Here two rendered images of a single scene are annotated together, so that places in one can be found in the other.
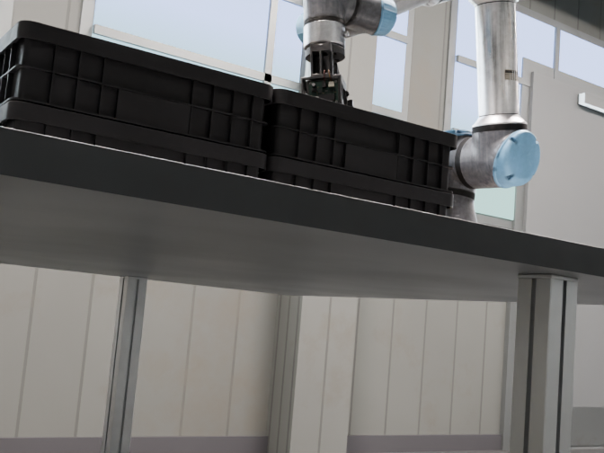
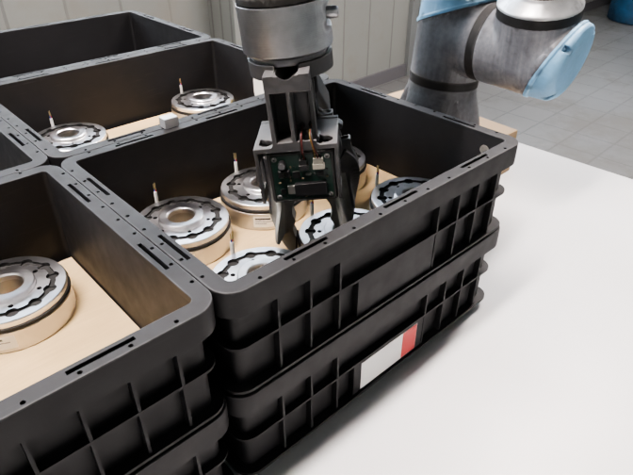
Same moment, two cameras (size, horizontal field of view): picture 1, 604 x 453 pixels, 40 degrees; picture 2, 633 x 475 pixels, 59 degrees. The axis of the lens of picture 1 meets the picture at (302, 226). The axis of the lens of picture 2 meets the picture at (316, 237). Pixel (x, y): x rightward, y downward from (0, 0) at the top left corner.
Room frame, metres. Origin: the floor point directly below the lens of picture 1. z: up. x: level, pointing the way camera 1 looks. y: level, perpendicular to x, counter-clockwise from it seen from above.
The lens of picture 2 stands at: (0.97, 0.04, 1.18)
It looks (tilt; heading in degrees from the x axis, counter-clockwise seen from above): 34 degrees down; 350
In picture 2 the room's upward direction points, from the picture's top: straight up
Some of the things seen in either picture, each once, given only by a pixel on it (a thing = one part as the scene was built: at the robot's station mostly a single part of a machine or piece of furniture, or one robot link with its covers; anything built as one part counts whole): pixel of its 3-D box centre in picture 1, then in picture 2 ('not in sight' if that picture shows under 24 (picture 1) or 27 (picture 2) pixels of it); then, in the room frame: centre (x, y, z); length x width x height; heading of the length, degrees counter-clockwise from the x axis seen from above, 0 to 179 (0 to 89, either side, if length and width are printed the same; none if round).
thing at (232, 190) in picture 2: not in sight; (263, 187); (1.57, 0.01, 0.86); 0.10 x 0.10 x 0.01
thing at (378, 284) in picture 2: (324, 159); (299, 202); (1.51, -0.03, 0.87); 0.40 x 0.30 x 0.11; 123
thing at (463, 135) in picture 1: (455, 162); (456, 31); (1.85, -0.34, 0.96); 0.13 x 0.12 x 0.14; 36
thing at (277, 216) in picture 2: not in sight; (283, 223); (1.44, 0.00, 0.88); 0.06 x 0.03 x 0.09; 168
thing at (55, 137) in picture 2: not in sight; (68, 134); (1.76, 0.26, 0.86); 0.05 x 0.05 x 0.01
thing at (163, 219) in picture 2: not in sight; (181, 217); (1.50, 0.10, 0.86); 0.05 x 0.05 x 0.01
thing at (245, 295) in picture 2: (325, 133); (299, 160); (1.51, -0.03, 0.92); 0.40 x 0.30 x 0.02; 123
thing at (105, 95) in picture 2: not in sight; (162, 125); (1.76, 0.13, 0.87); 0.40 x 0.30 x 0.11; 123
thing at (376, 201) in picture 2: not in sight; (414, 199); (1.51, -0.16, 0.86); 0.10 x 0.10 x 0.01
